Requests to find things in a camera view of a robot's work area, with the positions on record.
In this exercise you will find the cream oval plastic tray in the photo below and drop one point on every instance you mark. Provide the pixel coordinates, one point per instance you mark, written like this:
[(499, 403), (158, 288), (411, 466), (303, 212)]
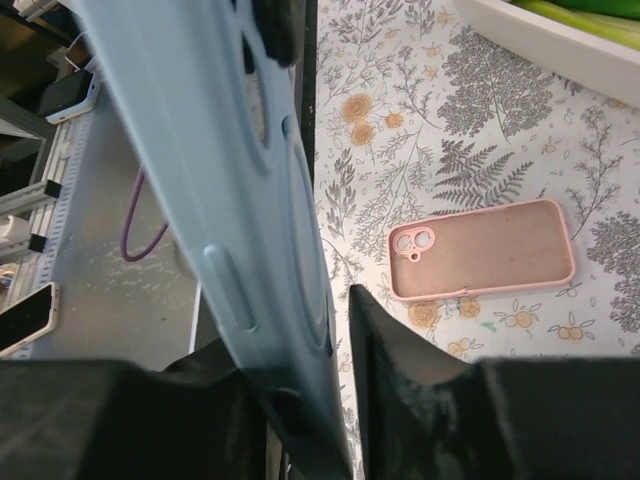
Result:
[(599, 64)]

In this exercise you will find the phone in cream case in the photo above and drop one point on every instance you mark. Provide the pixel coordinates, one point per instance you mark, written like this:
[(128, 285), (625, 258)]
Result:
[(29, 319)]

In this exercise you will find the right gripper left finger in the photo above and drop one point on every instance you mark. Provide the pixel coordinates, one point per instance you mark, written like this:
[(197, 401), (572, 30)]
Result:
[(109, 419)]

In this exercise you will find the phone in lavender case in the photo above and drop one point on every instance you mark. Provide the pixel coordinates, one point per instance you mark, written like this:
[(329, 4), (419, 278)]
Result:
[(69, 97)]

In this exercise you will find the white slotted cable duct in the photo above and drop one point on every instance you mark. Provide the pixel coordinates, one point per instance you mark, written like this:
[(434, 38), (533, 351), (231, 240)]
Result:
[(48, 220)]

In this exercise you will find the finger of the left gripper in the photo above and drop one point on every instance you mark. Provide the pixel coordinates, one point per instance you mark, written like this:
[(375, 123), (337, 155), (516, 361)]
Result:
[(288, 29)]

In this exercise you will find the floral patterned table mat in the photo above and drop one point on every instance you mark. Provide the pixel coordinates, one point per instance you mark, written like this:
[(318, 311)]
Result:
[(418, 115)]

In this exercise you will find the green bok choy toy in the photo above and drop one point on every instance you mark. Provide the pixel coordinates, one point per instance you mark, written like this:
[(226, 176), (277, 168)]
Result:
[(613, 20)]

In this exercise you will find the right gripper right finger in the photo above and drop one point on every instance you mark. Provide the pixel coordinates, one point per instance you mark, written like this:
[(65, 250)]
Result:
[(424, 414)]

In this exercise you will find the black phone blue case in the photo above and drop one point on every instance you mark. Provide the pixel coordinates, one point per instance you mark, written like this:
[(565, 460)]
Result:
[(213, 122)]

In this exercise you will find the pink phone case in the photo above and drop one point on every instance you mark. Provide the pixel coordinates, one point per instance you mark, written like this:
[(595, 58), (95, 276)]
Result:
[(498, 249)]

